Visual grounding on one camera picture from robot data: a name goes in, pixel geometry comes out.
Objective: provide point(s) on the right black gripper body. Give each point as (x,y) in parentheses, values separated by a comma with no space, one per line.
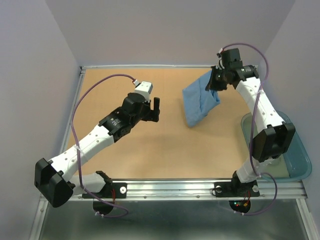
(218,81)

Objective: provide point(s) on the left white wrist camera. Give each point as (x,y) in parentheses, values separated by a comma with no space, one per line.
(143,88)

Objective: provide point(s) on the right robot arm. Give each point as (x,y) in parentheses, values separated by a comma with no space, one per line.
(270,135)

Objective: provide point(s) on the translucent teal plastic bin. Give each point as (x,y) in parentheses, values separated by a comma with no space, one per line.
(293,165)

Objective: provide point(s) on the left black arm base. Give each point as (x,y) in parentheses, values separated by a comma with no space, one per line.
(105,203)

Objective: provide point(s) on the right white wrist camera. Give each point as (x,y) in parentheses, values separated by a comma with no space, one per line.
(219,63)

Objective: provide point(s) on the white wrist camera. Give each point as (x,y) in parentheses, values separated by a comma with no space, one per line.
(219,63)
(143,88)

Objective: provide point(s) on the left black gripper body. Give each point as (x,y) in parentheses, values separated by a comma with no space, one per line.
(145,115)

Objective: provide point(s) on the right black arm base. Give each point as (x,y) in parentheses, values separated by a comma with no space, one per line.
(239,194)

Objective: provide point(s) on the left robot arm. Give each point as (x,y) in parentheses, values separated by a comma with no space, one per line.
(55,178)

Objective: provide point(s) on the blue long sleeve shirt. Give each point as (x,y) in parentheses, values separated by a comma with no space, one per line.
(197,101)

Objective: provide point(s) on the aluminium mounting rail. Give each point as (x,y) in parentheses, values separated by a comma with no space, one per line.
(174,210)

